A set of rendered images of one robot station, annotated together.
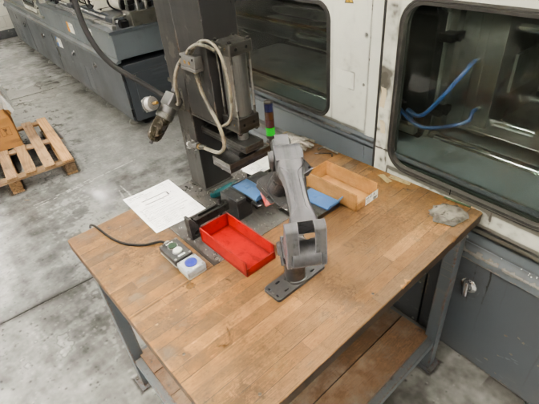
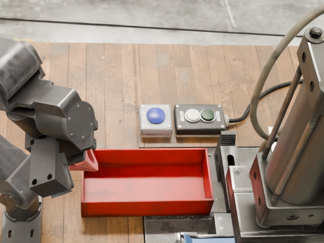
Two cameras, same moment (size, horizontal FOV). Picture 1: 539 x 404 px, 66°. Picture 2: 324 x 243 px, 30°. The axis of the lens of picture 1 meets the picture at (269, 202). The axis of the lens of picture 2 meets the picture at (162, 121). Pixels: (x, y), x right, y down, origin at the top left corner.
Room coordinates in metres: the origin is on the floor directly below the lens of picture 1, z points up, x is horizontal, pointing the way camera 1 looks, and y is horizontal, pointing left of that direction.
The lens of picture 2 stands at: (1.35, -0.41, 1.95)
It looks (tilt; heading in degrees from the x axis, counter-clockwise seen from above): 53 degrees down; 118
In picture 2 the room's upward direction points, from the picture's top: 9 degrees clockwise
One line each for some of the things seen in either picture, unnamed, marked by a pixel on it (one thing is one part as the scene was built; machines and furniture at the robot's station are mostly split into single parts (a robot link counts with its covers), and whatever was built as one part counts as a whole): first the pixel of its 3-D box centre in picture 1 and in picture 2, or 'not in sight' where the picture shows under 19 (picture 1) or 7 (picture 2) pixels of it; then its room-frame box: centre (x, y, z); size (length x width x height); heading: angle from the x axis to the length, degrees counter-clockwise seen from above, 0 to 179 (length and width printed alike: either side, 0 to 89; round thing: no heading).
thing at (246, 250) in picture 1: (236, 242); (145, 182); (1.05, 0.12, 0.93); 0.25 x 0.12 x 0.06; 39
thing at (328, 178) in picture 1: (341, 184); not in sight; (1.33, -0.28, 0.93); 0.25 x 0.13 x 0.08; 39
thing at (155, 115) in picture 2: (191, 263); (155, 116); (0.97, 0.27, 0.93); 0.04 x 0.04 x 0.02
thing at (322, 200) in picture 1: (320, 196); not in sight; (1.26, -0.19, 0.93); 0.15 x 0.07 x 0.03; 43
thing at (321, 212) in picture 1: (308, 205); not in sight; (1.24, -0.14, 0.91); 0.17 x 0.16 x 0.02; 129
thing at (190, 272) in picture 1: (192, 268); (154, 124); (0.97, 0.27, 0.90); 0.07 x 0.07 x 0.06; 39
